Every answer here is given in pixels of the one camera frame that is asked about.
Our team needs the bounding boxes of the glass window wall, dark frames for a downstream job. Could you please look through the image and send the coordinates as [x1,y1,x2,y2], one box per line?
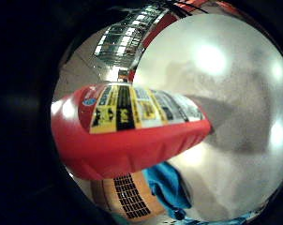
[93,3,170,68]

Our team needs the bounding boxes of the red snack bag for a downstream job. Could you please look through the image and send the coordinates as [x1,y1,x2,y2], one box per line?
[50,82,214,182]

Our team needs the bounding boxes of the red table edge strip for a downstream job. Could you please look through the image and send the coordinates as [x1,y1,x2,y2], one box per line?
[127,0,243,83]

